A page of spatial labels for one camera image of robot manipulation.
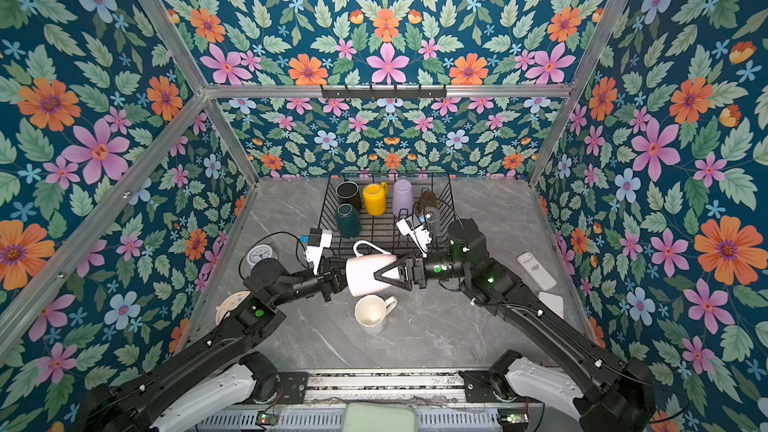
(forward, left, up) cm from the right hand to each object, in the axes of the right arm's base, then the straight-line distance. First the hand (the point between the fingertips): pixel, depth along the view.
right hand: (381, 272), depth 61 cm
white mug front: (+2, +5, -26) cm, 26 cm away
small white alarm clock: (+21, +43, -27) cm, 55 cm away
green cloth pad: (-22, +1, -28) cm, 36 cm away
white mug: (-1, +4, +3) cm, 5 cm away
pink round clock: (+3, +48, -28) cm, 55 cm away
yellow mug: (+38, +6, -20) cm, 43 cm away
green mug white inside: (+28, +13, -19) cm, 36 cm away
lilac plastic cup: (+37, -4, -20) cm, 42 cm away
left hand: (+1, +3, 0) cm, 3 cm away
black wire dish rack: (+38, +2, -28) cm, 48 cm away
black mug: (+41, +15, -19) cm, 47 cm away
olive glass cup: (+40, -13, -23) cm, 48 cm away
